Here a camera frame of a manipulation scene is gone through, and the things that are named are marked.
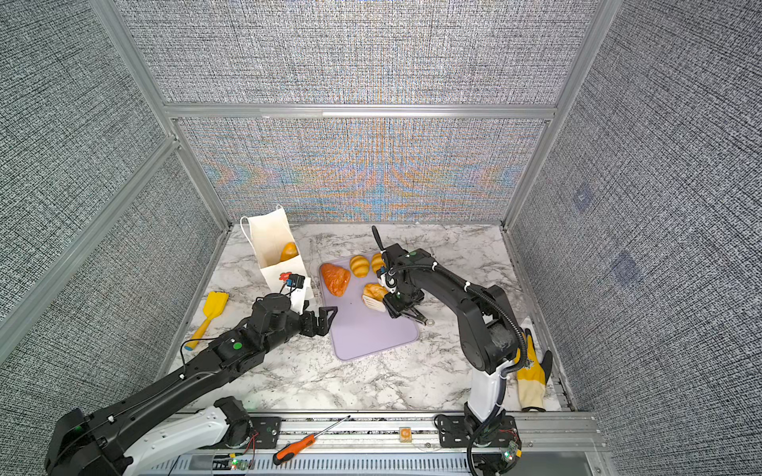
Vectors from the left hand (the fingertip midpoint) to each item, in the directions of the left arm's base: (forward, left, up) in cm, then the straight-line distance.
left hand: (324, 307), depth 78 cm
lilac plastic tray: (+1, -8, -16) cm, 18 cm away
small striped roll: (+23, -9, -13) cm, 28 cm away
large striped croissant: (+26, +15, -7) cm, 31 cm away
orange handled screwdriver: (-29, +7, -16) cm, 34 cm away
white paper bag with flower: (+26, +19, -9) cm, 33 cm away
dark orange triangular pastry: (+18, -1, -12) cm, 22 cm away
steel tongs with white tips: (0, -24, -6) cm, 25 cm away
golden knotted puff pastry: (+12, -14, -12) cm, 22 cm away
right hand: (+5, -21, -11) cm, 25 cm away
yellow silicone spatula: (+12, +39, -17) cm, 44 cm away
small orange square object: (-27, -19, -16) cm, 37 cm away
